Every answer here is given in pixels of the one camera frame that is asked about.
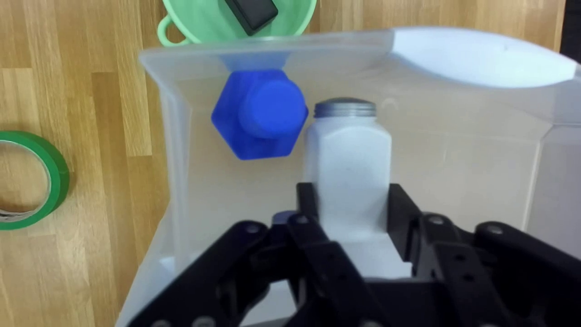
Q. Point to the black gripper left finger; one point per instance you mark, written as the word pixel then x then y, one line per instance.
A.
pixel 259 284

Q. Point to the blue hexagonal toy bolt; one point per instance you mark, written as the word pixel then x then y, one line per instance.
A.
pixel 259 115

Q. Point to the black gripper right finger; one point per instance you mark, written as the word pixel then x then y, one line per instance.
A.
pixel 483 279

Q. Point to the light green plastic bowl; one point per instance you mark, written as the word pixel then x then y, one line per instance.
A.
pixel 200 19

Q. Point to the white seasoning bottle grey lid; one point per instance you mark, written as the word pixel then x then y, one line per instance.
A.
pixel 347 164

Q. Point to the green tape roll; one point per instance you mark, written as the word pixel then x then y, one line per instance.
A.
pixel 58 175

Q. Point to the translucent white drawer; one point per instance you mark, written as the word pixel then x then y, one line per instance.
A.
pixel 472 157

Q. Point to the small black bottle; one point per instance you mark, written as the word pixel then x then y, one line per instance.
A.
pixel 250 14

